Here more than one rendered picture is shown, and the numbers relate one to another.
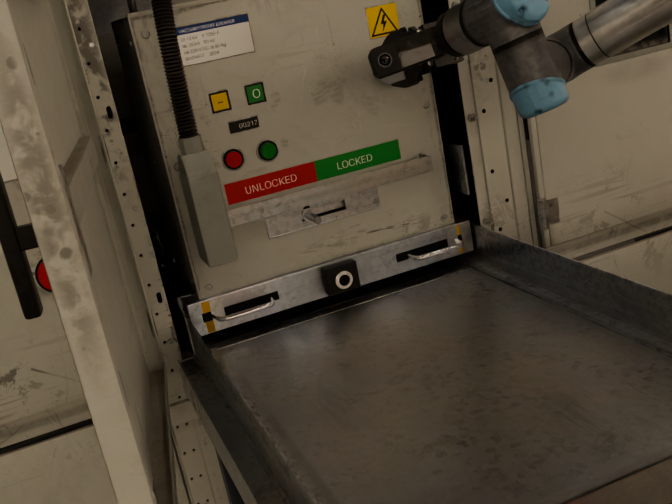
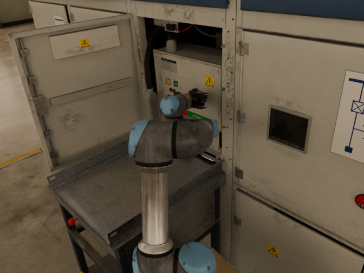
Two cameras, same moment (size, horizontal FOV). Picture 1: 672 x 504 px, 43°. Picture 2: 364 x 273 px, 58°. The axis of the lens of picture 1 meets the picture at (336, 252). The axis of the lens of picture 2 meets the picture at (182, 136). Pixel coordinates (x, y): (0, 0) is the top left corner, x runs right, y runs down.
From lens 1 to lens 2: 1.70 m
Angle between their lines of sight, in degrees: 61
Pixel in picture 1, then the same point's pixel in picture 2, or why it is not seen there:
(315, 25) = (191, 73)
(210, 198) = (147, 105)
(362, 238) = not seen: hidden behind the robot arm
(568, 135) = (251, 154)
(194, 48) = (164, 65)
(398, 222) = not seen: hidden behind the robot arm
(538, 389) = (123, 197)
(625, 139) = (274, 172)
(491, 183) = (226, 150)
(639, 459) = (86, 218)
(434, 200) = (216, 142)
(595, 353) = not seen: hidden behind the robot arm
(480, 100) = (226, 123)
